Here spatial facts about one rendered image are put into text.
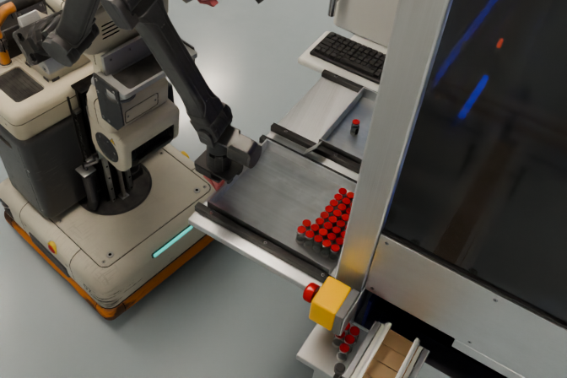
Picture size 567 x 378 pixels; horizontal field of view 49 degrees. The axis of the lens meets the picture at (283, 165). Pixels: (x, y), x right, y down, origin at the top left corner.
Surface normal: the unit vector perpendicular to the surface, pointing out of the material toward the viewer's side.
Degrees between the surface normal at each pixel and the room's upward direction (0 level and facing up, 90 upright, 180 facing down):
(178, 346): 0
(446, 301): 90
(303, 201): 0
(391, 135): 90
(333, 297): 0
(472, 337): 90
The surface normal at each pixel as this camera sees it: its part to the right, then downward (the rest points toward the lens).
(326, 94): 0.06, -0.67
